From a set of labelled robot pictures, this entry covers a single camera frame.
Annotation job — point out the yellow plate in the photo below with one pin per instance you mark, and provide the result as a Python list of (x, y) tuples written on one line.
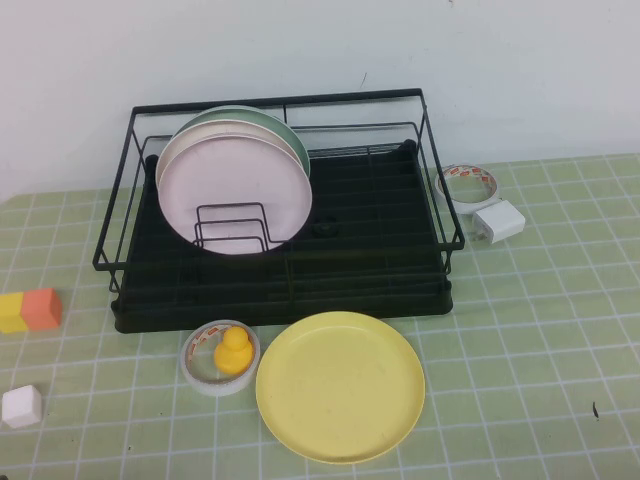
[(340, 385)]

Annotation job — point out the green plate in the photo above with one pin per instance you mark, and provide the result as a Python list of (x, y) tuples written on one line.
[(292, 137)]

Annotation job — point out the pink plate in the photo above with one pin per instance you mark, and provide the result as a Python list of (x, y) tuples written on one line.
[(225, 175)]

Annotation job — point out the cream plate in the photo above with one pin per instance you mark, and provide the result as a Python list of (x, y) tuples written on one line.
[(176, 145)]

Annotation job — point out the yellow rubber duck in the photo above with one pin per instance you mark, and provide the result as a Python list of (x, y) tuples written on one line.
[(231, 355)]

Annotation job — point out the clear tape roll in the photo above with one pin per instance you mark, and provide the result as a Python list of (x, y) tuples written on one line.
[(487, 197), (212, 382)]

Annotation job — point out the white power adapter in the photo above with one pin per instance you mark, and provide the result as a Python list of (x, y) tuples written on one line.
[(502, 220)]

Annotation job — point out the green grid tablecloth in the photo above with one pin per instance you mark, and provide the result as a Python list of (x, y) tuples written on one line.
[(525, 325)]

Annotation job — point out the orange cube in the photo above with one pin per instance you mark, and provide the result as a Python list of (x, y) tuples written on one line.
[(42, 307)]

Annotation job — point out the yellow cube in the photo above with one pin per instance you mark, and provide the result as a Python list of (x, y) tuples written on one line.
[(11, 312)]

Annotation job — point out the white cube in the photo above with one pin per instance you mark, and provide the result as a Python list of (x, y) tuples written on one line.
[(21, 406)]

